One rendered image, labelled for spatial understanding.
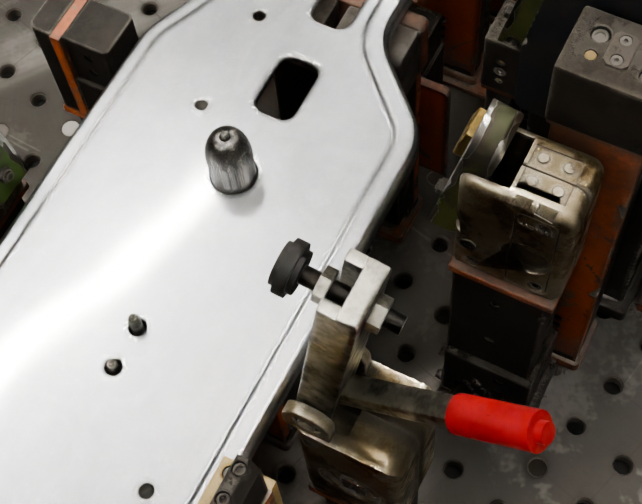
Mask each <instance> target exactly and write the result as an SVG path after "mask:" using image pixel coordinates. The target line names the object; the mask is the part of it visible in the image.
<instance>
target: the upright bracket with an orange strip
mask: <svg viewBox="0 0 642 504"><path fill-rule="evenodd" d="M209 504H277V503H276V500H275V497H274V494H273V491H271V490H269V489H267V486H266V483H265V480H264V477H263V475H262V472H261V469H260V468H258V467H257V466H256V465H255V464H254V463H253V462H252V461H251V460H249V459H247V458H245V457H243V456H241V455H239V454H237V455H236V457H235V459H234V460H233V462H232V464H231V466H230V468H229V469H228V471H227V473H226V475H225V476H224V478H223V480H222V482H221V484H220V485H219V487H218V489H217V491H216V493H215V494H214V496H213V498H212V500H211V501H210V503H209Z"/></svg>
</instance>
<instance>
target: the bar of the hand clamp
mask: <svg viewBox="0 0 642 504"><path fill-rule="evenodd" d="M310 245H311V244H310V243H308V242H306V241H304V240H302V239H300V238H297V239H296V240H295V241H294V242H292V241H288V242H287V243H286V245H285V246H284V248H283V249H282V251H281V252H280V254H279V256H278V258H277V260H276V262H275V264H274V266H273V268H272V270H271V272H270V275H269V278H268V284H270V285H271V288H270V292H271V293H273V294H275V295H277V296H279V297H281V298H284V297H285V295H286V294H289V295H292V294H293V293H294V292H295V290H296V289H297V287H298V286H299V285H301V286H303V287H305V288H307V289H309V290H311V291H312V293H311V298H310V301H312V302H314V303H315V304H317V305H318V306H317V307H316V310H315V315H314V320H313V324H312V329H311V334H310V338H309V343H308V347H307V352H306V357H305V361H304V366H303V371H302V375H301V380H300V385H299V389H298V394H297V399H296V400H297V401H300V402H303V403H305V404H307V405H309V406H311V407H314V408H316V409H317V410H319V411H321V412H322V413H324V414H325V415H327V416H328V417H329V418H330V419H331V420H332V418H333V415H334V412H335V409H336V406H337V403H338V400H339V397H340V395H341V393H342V392H343V390H344V388H345V386H346V384H347V382H348V380H349V378H350V377H351V375H352V374H356V371H357V368H358V366H359V363H360V360H361V357H362V354H363V351H364V348H365V346H366V343H367V340H368V337H369V334H370V332H372V333H373V334H375V335H377V334H378V332H379V331H380V329H381V327H382V328H384V329H386V330H388V331H390V332H392V333H394V334H396V335H398V336H399V334H400V332H401V330H402V328H403V326H404V324H405V322H406V320H407V318H408V316H406V315H404V314H403V313H401V312H399V311H397V310H395V309H393V308H392V306H393V303H394V300H395V299H394V298H392V297H390V296H388V295H386V294H384V291H385V289H386V286H387V283H388V280H389V277H390V274H391V272H392V269H391V268H390V267H389V266H388V265H386V264H384V263H382V262H380V261H378V260H376V259H374V258H371V257H369V256H367V255H365V254H363V253H361V252H359V251H357V250H355V249H353V248H350V249H349V250H348V252H347V254H346V256H345V258H344V261H343V265H342V269H341V273H340V277H339V281H338V280H337V278H338V274H339V270H338V269H336V268H334V267H332V266H330V265H327V266H326V268H325V269H324V271H323V272H321V271H319V270H317V269H315V268H313V267H311V266H309V264H310V262H311V259H312V256H313V252H312V251H310ZM327 299H328V300H327ZM329 300H330V301H329ZM331 301H332V302H331Z"/></svg>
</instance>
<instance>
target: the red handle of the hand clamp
mask: <svg viewBox="0 0 642 504"><path fill-rule="evenodd" d="M337 404H342V405H346V406H350V407H354V408H359V409H363V410H367V411H372V412H376V413H380V414H384V415H389V416H393V417H397V418H402V419H406V420H410V421H414V422H419V423H423V424H427V425H432V426H436V427H440V428H445V429H448V430H449V432H450V433H451V434H453V435H457V436H461V437H465V438H469V439H474V440H478V441H482V442H486V443H491V444H495V445H499V446H503V447H508V448H512V449H516V450H520V451H525V452H529V453H533V454H540V453H542V452H543V451H544V450H545V449H546V448H547V446H549V445H550V444H551V443H552V442H553V440H554V438H555V432H556V429H555V425H554V423H553V422H552V418H551V415H550V414H549V412H548V411H547V410H544V409H540V408H535V407H530V406H525V405H520V404H515V403H510V402H506V401H501V400H496V399H491V398H486V397H481V396H476V395H471V394H467V393H458V394H456V395H452V394H447V393H442V392H438V391H433V390H428V389H423V388H418V387H414V386H409V385H404V384H399V383H394V382H389V381H385V380H380V379H375V378H370V377H365V376H361V375H356V374H352V375H351V377H350V378H349V380H348V382H347V384H346V386H345V388H344V390H343V392H342V393H341V395H340V397H339V400H338V403H337Z"/></svg>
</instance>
